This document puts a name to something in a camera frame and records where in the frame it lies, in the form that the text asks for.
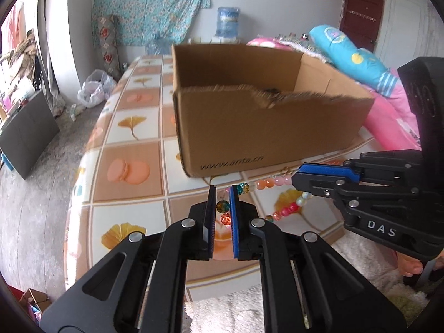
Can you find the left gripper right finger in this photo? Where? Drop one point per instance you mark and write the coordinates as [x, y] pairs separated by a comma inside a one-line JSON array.
[[306, 285]]

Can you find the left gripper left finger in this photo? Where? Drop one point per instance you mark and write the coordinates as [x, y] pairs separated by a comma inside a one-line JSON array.
[[139, 285]]

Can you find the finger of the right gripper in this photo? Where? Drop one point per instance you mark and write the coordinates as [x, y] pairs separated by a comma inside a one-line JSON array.
[[330, 170], [329, 186]]

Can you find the right hand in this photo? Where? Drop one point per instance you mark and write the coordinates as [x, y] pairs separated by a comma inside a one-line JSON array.
[[409, 266]]

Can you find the blue cartoon pillow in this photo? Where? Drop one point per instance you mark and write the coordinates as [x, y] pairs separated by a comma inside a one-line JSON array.
[[358, 63]]

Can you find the patterned tile bed sheet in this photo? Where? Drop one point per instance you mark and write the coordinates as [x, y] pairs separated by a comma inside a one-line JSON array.
[[131, 176]]

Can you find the brown cardboard box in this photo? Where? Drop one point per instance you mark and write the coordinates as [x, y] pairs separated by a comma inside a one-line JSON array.
[[240, 107]]

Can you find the dark red door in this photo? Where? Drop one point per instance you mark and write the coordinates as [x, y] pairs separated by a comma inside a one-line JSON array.
[[361, 20]]

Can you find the dark grey cabinet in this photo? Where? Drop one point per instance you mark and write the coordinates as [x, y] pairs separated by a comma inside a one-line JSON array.
[[28, 133]]

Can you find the blue water jug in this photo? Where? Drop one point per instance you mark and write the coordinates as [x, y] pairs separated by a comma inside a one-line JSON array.
[[227, 22]]

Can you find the white plastic bag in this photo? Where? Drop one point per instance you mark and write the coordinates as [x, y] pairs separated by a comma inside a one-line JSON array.
[[96, 89]]

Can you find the patterned rolled mat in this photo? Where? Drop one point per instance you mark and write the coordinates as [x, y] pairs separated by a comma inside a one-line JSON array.
[[108, 46]]

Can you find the floral teal hanging cloth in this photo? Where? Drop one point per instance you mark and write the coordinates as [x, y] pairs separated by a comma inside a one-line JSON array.
[[139, 21]]

